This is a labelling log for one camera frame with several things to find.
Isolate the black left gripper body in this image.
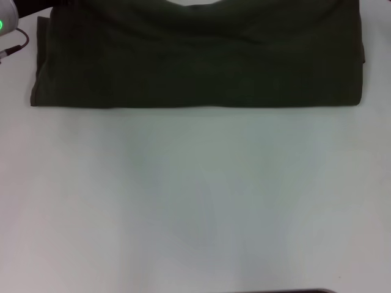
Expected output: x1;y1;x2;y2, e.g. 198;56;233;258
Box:
18;0;74;19

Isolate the dark green FREE t-shirt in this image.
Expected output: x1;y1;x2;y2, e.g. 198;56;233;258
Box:
29;0;367;109

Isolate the dark rounded panel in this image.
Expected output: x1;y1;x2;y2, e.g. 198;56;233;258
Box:
274;288;337;293

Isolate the left arm cable with plug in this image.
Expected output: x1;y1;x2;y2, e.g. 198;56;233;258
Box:
0;27;30;63

